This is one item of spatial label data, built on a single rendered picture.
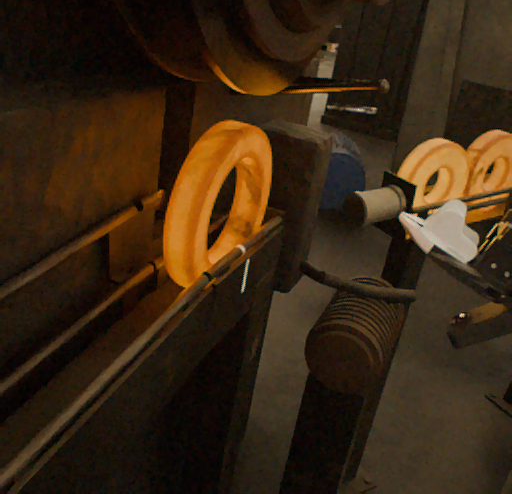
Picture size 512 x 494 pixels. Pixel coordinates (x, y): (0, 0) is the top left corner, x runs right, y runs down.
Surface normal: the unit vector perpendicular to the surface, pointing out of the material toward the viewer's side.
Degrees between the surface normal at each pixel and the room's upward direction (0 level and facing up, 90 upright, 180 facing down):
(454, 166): 90
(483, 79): 90
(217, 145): 29
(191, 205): 69
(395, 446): 0
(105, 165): 90
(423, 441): 0
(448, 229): 89
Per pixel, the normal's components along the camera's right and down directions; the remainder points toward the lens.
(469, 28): -0.60, 0.24
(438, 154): 0.51, 0.43
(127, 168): 0.90, 0.30
